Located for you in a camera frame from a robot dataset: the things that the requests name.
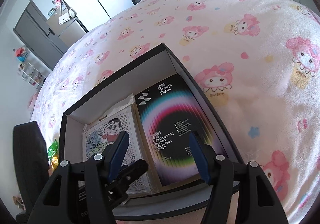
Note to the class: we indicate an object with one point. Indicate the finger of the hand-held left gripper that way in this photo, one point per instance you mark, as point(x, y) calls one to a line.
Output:
point(132, 171)

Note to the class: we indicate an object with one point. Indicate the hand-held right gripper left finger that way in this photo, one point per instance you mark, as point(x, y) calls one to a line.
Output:
point(117, 154)

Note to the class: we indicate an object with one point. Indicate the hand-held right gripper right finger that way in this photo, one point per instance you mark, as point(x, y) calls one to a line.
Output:
point(200, 159)

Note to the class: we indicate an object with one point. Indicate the cartoon bead art packet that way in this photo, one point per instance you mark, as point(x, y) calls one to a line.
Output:
point(100, 139)

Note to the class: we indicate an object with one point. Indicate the black screen protector box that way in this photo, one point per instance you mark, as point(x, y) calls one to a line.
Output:
point(170, 114)

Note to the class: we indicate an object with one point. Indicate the white box with black rim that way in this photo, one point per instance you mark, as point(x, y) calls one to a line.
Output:
point(150, 69)

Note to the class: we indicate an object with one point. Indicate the green snack packet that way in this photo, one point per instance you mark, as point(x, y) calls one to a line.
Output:
point(53, 150)

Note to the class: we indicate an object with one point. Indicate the dark grey cabinet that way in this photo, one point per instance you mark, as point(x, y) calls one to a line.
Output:
point(37, 34)

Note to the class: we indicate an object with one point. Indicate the pink printed blanket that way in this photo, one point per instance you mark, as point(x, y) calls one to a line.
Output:
point(225, 26)

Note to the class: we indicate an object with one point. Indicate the white router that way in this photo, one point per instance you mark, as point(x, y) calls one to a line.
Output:
point(64, 18)

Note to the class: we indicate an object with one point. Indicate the wall shelf with toys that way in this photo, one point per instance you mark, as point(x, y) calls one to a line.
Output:
point(27, 69)

